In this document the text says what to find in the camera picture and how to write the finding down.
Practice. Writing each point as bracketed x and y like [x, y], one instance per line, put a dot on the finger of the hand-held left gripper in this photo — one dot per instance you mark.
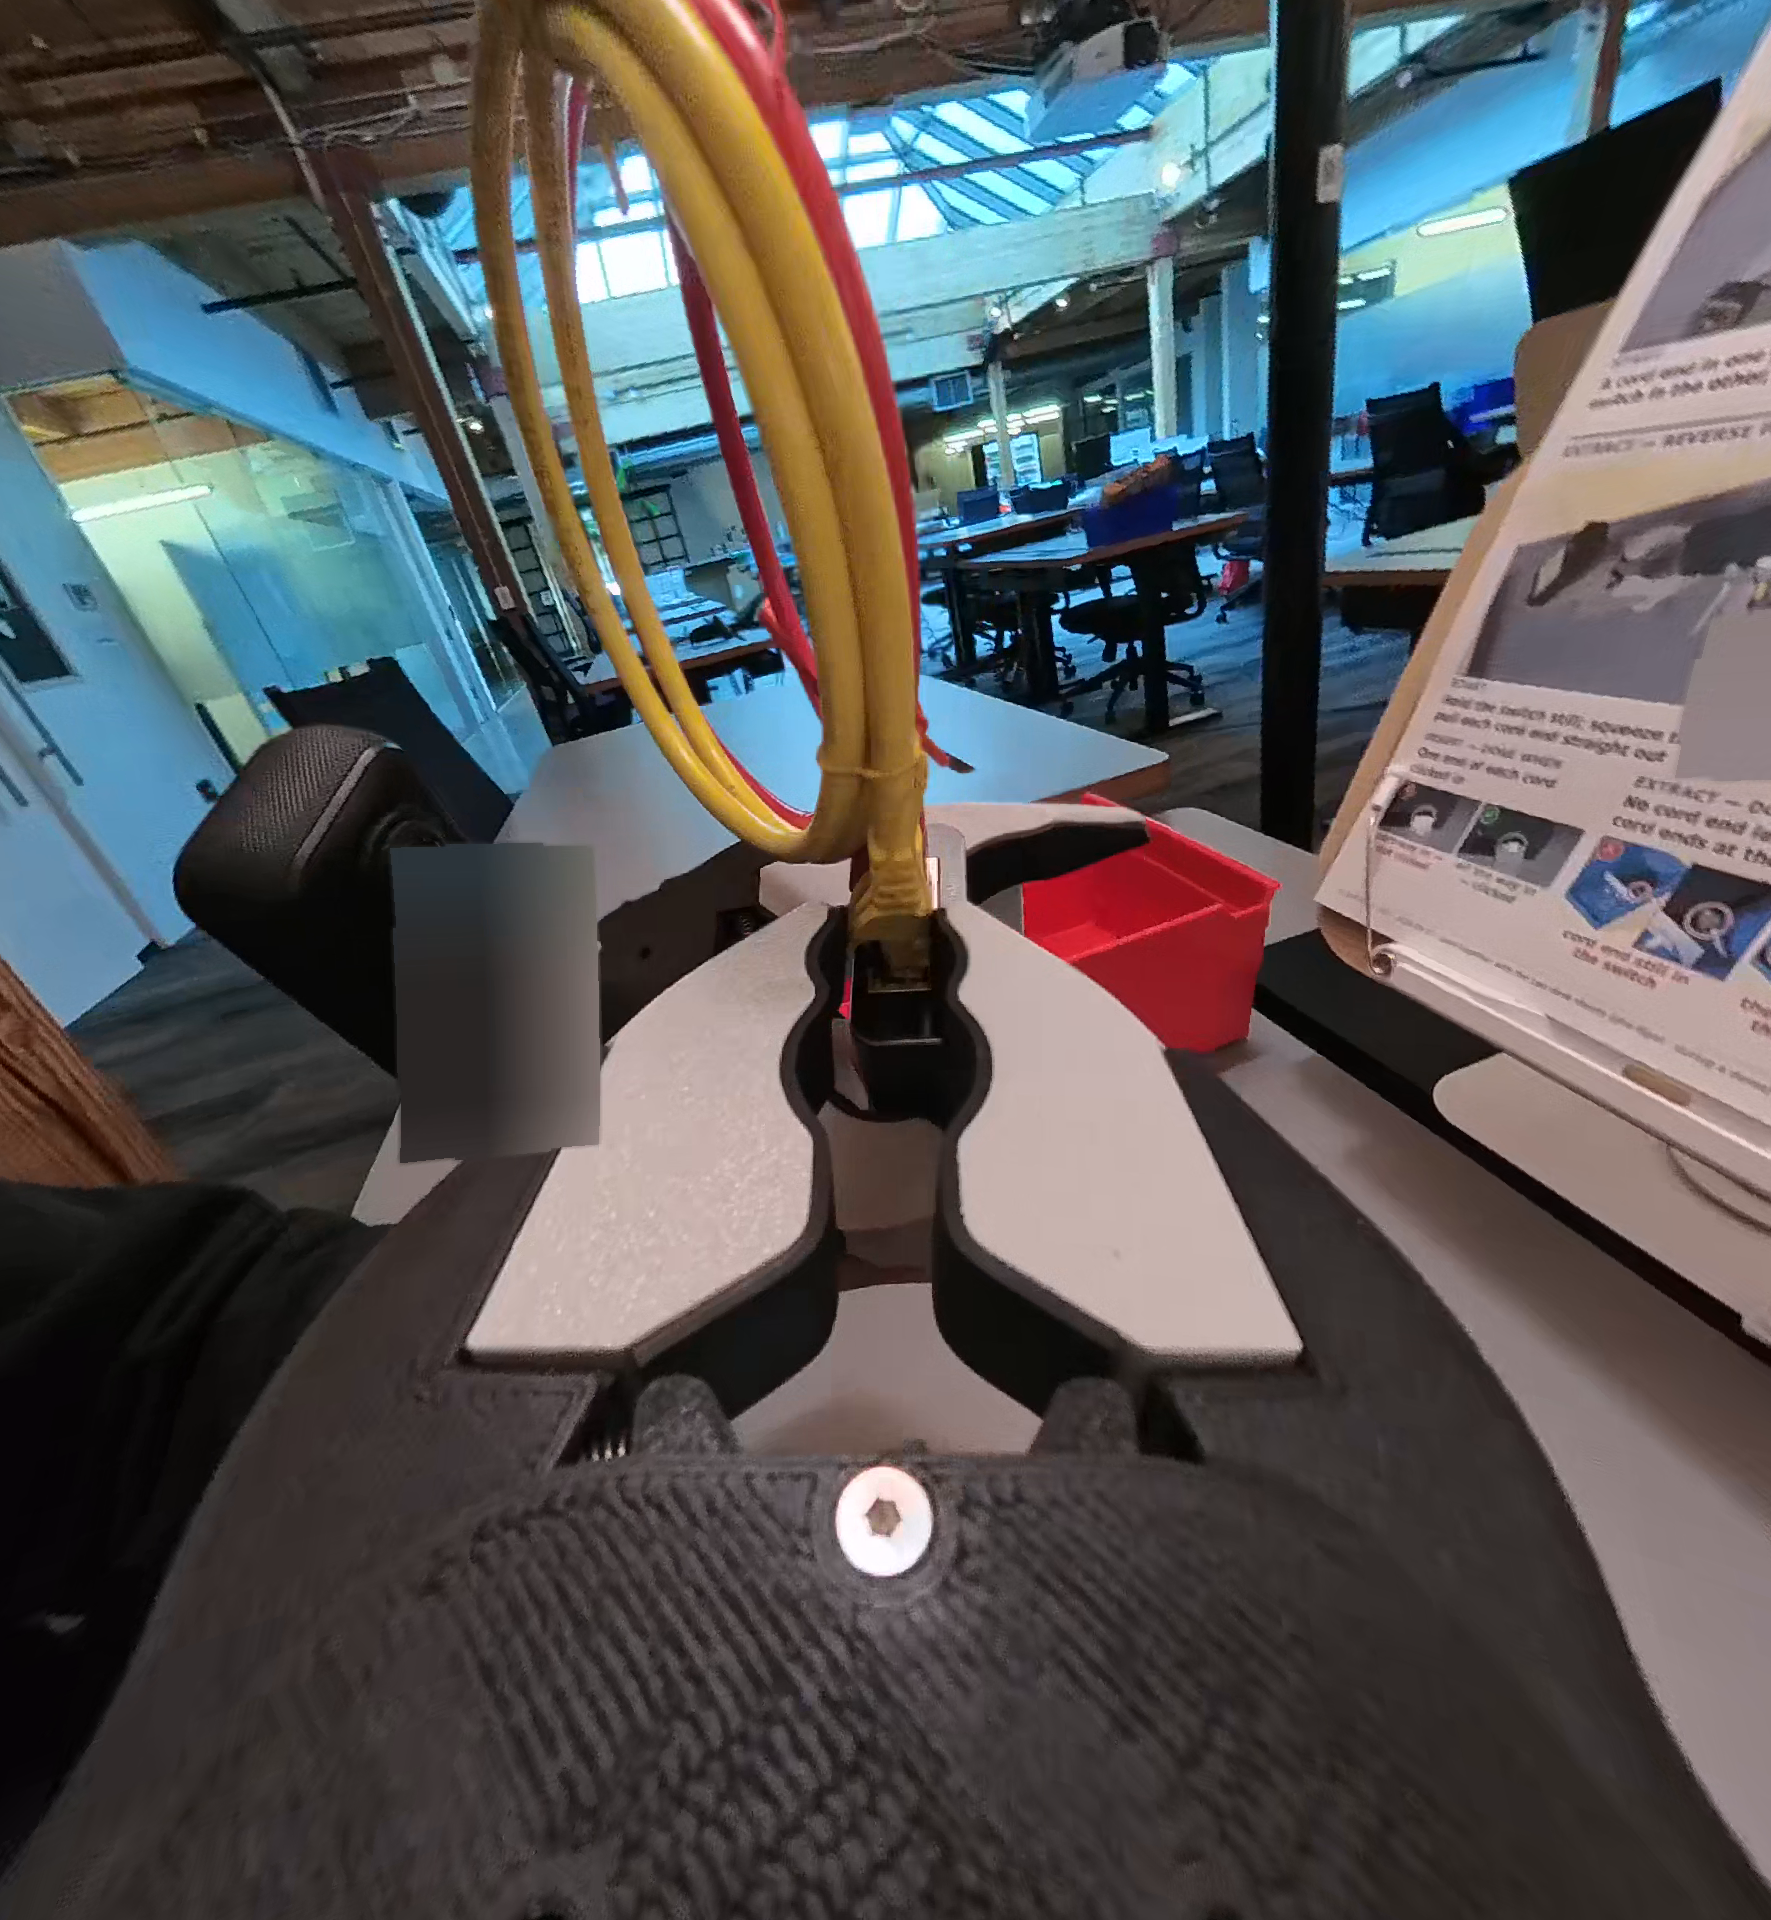
[1066, 818]
[791, 886]

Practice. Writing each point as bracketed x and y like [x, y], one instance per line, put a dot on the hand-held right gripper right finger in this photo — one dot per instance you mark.
[1110, 1169]

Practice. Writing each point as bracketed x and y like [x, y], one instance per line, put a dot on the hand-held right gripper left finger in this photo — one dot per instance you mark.
[675, 1169]

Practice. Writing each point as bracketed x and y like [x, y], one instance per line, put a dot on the black ethernet splitter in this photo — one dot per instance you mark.
[901, 1034]

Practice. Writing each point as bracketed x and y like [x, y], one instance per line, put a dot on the red plastic bin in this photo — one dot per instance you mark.
[1141, 930]

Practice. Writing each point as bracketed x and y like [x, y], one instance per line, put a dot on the black office chair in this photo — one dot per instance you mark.
[375, 735]
[1419, 457]
[1132, 630]

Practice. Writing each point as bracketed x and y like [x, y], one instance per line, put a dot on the blue plastic bin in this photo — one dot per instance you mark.
[1128, 519]

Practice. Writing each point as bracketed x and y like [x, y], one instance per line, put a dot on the white stand base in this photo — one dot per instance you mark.
[1575, 1111]

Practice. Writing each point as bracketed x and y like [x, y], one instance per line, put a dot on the printed instruction board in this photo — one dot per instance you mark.
[1651, 600]

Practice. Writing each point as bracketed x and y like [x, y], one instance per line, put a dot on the ceiling projector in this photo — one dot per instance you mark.
[1095, 67]

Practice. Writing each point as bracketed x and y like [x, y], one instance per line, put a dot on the black monitor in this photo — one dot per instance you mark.
[1612, 194]

